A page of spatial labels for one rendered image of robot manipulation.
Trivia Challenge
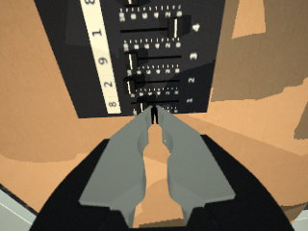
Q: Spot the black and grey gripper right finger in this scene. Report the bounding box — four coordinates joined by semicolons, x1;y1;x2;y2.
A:
154;105;295;231

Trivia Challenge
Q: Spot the black lighting desk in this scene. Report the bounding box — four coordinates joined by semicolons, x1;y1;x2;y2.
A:
34;0;225;118

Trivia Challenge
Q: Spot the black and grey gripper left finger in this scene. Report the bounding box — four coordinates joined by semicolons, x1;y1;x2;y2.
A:
29;106;155;231

